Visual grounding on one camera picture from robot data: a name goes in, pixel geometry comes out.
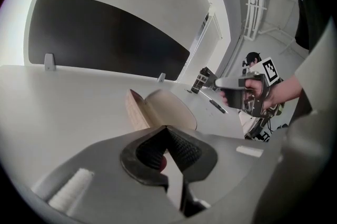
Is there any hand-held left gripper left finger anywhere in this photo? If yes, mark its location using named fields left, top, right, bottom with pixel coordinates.
left=31, top=125, right=170, bottom=218

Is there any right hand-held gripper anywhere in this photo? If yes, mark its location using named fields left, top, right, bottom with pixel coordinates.
left=214, top=57, right=280, bottom=117

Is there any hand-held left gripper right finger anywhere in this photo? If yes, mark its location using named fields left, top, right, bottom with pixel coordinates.
left=166, top=125, right=285, bottom=208

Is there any brown glasses case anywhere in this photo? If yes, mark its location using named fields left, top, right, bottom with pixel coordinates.
left=124, top=88, right=199, bottom=132

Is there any person's right forearm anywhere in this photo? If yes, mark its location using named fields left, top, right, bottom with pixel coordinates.
left=270, top=75, right=304, bottom=108

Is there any person's right hand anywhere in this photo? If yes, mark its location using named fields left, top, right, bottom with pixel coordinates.
left=244, top=78, right=277, bottom=111

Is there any black smartphone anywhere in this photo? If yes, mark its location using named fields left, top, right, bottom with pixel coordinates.
left=209, top=99, right=227, bottom=114

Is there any black tumbler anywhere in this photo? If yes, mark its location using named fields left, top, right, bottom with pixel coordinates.
left=190, top=66, right=212, bottom=95

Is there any black desk divider panel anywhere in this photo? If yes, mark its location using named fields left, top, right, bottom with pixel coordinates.
left=27, top=0, right=191, bottom=82

